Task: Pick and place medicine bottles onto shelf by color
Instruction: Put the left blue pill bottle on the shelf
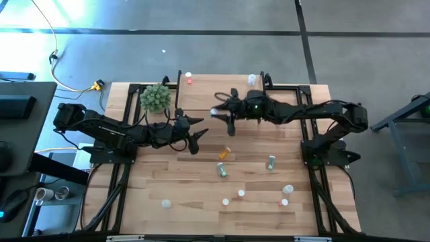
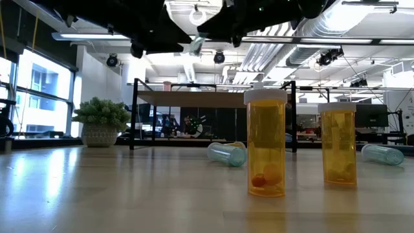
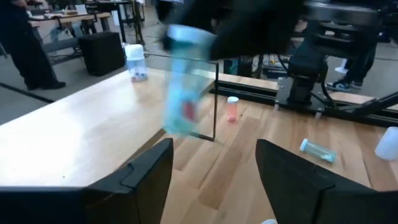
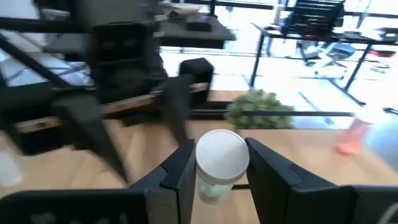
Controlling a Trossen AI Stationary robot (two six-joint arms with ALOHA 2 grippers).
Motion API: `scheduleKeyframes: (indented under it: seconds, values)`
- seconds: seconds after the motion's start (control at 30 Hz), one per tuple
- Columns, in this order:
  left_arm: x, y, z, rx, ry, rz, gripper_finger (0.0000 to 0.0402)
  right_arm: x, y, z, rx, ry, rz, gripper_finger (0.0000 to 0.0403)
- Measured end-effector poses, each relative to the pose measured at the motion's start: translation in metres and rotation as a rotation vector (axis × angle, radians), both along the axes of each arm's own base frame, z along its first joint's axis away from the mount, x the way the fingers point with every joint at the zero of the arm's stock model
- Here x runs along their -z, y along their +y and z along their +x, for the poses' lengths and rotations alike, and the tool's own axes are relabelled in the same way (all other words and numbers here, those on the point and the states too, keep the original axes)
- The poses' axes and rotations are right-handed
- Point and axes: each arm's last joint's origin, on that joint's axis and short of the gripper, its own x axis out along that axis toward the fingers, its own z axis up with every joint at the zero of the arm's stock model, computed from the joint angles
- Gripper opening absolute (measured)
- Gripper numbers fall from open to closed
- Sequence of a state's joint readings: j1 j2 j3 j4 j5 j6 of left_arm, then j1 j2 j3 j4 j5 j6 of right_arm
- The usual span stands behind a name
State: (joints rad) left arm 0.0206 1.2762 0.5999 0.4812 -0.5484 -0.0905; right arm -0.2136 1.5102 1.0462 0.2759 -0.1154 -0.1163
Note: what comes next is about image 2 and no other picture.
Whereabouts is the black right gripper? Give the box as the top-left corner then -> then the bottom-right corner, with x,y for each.
197,0 -> 303,48

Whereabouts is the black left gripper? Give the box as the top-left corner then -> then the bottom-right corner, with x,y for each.
106,0 -> 192,60

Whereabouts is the wooden shelf with black legs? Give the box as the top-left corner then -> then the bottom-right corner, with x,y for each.
129,77 -> 298,153

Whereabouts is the seated person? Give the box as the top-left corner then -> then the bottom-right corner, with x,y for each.
183,115 -> 204,139

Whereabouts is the green plant in white pot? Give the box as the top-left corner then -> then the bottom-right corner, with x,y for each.
71,96 -> 132,148

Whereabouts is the black ceiling spot lamp cluster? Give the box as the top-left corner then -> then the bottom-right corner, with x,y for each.
351,77 -> 369,89
316,47 -> 345,67

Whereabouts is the long LED light bar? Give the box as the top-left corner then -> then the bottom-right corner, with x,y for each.
51,31 -> 414,47

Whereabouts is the black computer monitor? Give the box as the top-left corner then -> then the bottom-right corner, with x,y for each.
354,103 -> 390,129

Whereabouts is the white ring lamp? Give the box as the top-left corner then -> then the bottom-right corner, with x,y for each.
189,8 -> 208,27

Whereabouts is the silver ventilation duct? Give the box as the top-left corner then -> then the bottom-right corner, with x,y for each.
284,0 -> 373,67

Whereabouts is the large window with black frame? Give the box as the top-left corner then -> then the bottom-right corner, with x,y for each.
0,48 -> 77,139

